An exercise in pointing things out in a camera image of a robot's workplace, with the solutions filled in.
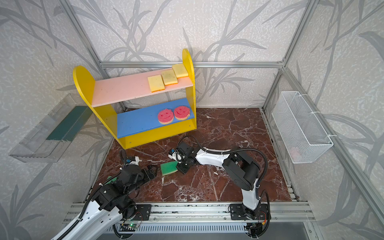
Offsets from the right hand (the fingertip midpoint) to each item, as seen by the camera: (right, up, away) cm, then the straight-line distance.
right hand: (179, 163), depth 88 cm
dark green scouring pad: (-44, +24, -24) cm, 55 cm away
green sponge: (-6, -2, -3) cm, 7 cm away
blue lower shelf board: (-24, +26, +4) cm, 36 cm away
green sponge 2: (-22, +2, -29) cm, 37 cm away
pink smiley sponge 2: (+1, +31, +6) cm, 31 cm away
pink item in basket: (+59, +9, -15) cm, 62 cm away
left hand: (-11, +1, -9) cm, 14 cm away
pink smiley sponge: (-10, +28, +5) cm, 30 cm away
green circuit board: (-20, -25, -17) cm, 36 cm away
